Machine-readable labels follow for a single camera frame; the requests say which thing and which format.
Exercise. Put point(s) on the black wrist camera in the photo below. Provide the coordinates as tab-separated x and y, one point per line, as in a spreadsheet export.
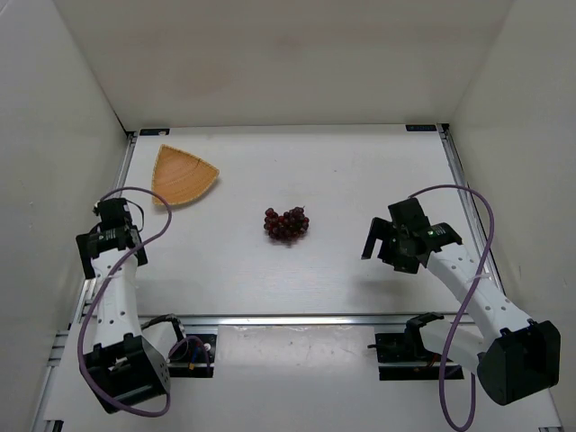
408	215
113	213

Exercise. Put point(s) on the dark red fake grapes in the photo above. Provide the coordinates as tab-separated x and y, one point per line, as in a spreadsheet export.
286	227

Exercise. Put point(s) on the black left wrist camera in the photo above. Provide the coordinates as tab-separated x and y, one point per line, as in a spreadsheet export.
113	213

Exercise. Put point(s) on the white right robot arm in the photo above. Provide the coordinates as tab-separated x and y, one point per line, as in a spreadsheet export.
513	356

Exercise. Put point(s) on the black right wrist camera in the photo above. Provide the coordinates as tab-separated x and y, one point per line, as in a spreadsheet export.
408	215

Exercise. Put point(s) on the aluminium table rail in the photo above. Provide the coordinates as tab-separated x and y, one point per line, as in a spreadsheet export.
81	290
293	320
472	213

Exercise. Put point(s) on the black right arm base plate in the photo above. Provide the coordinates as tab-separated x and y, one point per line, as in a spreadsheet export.
397	362

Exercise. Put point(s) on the aluminium left table rail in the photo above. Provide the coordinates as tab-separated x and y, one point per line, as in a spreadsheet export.
81	290

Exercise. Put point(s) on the aluminium right table rail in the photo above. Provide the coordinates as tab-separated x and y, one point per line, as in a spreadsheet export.
472	213

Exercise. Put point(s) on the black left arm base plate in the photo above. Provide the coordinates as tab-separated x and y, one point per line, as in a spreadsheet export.
194	357

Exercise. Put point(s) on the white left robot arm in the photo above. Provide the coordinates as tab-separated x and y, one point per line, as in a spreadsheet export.
123	362

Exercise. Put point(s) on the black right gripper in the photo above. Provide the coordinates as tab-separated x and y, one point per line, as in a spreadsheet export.
391	247

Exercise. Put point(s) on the woven triangular fruit basket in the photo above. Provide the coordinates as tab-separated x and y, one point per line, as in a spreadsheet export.
180	177

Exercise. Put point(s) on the aluminium front table rail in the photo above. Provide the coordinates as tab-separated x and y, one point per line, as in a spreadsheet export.
293	320

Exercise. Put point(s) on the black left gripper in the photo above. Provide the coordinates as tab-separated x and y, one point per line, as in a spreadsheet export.
84	257

